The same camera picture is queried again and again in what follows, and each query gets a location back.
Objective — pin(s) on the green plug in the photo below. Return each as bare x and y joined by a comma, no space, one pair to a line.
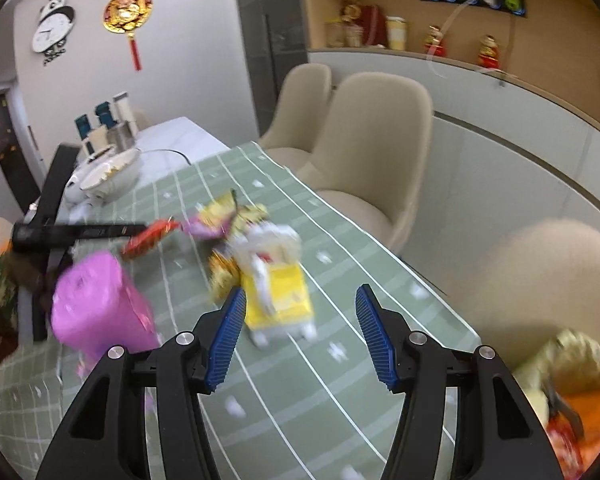
512,2

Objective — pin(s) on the gold purple wrapper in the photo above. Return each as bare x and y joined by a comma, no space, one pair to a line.
220,215

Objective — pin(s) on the dried bouquet with red bag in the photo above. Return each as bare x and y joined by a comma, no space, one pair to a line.
367,19

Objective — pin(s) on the dark grey post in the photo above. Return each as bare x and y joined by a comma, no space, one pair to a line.
55,185

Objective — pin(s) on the grey glass cabinet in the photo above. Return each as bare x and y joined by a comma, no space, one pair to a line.
275,35

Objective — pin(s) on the cream lidded cup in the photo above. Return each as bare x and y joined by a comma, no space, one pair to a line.
396,34

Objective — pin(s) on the glass jar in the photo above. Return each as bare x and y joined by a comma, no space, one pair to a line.
352,36
336,34

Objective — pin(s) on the red gold figurine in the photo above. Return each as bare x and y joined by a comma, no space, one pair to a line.
489,52
434,42

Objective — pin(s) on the dark door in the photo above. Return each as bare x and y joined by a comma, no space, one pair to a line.
5,140

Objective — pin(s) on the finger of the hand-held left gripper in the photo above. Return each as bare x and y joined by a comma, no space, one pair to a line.
130,230

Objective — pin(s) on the beige wall cabinet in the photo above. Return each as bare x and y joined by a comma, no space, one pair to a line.
505,125

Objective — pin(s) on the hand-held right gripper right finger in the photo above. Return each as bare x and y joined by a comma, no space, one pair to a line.
375,340

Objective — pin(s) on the panda wall clock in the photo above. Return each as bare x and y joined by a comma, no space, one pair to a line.
54,30

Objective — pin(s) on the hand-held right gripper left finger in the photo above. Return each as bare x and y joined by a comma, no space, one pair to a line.
225,345

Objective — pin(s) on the white pink wrapper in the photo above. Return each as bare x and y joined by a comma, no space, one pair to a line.
267,241

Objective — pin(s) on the red gold knot ornament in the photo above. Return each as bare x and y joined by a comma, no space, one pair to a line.
128,10

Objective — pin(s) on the gold crumpled wrapper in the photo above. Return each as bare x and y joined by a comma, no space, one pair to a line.
225,272

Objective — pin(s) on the large white flower bowl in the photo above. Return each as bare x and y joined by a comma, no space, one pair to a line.
110,175

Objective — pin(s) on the teal thermos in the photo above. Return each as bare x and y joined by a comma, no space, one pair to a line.
105,114
82,126

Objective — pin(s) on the pink plastic toy box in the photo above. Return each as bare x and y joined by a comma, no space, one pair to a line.
100,305

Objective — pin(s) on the steel mug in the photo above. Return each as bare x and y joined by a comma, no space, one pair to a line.
121,136

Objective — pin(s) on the orange wrapper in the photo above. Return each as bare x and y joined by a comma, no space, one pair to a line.
587,407

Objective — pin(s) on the green checked tablecloth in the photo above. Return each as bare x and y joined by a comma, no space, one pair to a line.
300,400

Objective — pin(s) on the yellow plastic bag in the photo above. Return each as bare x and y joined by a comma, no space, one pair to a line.
570,360

